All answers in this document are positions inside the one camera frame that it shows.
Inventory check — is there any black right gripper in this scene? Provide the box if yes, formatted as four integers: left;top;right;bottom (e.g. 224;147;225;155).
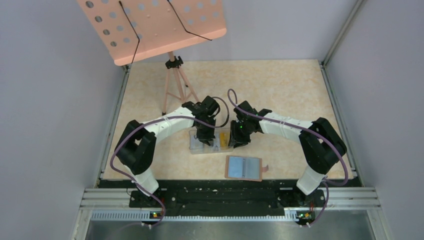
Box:
228;119;252;149

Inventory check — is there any clear plastic card box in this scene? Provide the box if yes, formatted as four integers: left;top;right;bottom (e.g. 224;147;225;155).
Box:
188;127;234;156

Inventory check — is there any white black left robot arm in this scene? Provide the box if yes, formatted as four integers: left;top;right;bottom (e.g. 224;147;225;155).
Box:
111;96;221;207

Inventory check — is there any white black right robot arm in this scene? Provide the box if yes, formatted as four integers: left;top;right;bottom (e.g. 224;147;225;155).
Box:
229;101;347;206

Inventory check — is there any silver credit cards stack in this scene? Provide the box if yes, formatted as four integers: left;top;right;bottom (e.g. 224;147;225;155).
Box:
189;131;222;155

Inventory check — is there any pink music stand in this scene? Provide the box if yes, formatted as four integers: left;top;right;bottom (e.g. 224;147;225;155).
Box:
77;0;227;102

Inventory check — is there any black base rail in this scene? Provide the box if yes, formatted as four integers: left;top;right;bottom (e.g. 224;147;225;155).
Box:
129;178;327;218

